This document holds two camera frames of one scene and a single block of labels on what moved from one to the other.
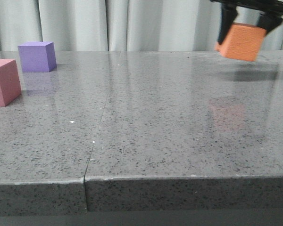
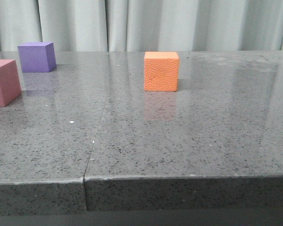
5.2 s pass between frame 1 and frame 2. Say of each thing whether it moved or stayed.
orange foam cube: moved
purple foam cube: stayed
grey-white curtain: stayed
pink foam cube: stayed
